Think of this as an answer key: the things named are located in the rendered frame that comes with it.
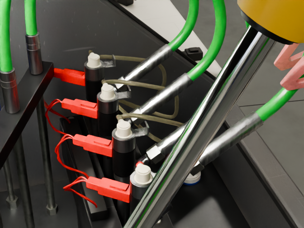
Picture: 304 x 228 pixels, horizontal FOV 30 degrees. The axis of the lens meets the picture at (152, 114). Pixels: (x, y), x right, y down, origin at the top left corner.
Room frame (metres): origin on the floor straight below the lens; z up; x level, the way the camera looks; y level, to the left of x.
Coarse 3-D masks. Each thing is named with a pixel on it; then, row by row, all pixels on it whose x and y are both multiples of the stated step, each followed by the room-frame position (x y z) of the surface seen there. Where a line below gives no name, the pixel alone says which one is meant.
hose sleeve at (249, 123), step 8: (240, 120) 0.48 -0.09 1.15; (248, 120) 0.48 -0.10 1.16; (256, 120) 0.48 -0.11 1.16; (232, 128) 0.48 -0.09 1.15; (240, 128) 0.47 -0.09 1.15; (248, 128) 0.47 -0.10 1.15; (256, 128) 0.48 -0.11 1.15; (224, 136) 0.47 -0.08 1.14; (232, 136) 0.47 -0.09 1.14; (240, 136) 0.47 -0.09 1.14; (216, 144) 0.47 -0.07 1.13; (224, 144) 0.47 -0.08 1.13; (232, 144) 0.47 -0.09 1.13; (208, 152) 0.46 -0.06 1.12; (216, 152) 0.46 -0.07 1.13; (200, 160) 0.46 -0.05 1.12; (208, 160) 0.46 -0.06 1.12
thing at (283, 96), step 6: (282, 90) 0.49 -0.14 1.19; (288, 90) 0.49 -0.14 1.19; (294, 90) 0.49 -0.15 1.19; (276, 96) 0.49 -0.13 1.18; (282, 96) 0.49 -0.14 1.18; (288, 96) 0.49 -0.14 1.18; (270, 102) 0.49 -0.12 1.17; (276, 102) 0.49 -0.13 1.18; (282, 102) 0.49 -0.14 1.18; (264, 108) 0.49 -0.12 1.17; (270, 108) 0.48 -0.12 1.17; (276, 108) 0.48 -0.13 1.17; (258, 114) 0.48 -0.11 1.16; (264, 114) 0.48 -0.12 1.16; (270, 114) 0.48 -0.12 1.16; (264, 120) 0.48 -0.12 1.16
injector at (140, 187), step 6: (132, 174) 0.45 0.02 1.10; (132, 180) 0.44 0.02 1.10; (132, 186) 0.44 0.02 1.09; (138, 186) 0.43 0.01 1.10; (144, 186) 0.43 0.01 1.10; (132, 192) 0.44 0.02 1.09; (138, 192) 0.43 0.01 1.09; (132, 198) 0.44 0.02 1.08; (138, 198) 0.43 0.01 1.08; (132, 204) 0.44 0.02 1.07; (132, 210) 0.44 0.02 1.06; (168, 210) 0.45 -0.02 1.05; (162, 216) 0.45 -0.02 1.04
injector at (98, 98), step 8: (104, 104) 0.59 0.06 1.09; (112, 104) 0.59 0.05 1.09; (104, 112) 0.59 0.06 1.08; (112, 112) 0.59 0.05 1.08; (104, 120) 0.59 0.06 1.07; (112, 120) 0.59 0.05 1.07; (128, 120) 0.60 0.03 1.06; (104, 128) 0.59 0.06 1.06; (112, 128) 0.59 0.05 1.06; (104, 136) 0.59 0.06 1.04; (104, 160) 0.59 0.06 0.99; (112, 160) 0.59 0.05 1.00; (104, 168) 0.59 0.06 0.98; (112, 168) 0.59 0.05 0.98; (104, 176) 0.59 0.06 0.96; (112, 176) 0.59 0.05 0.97
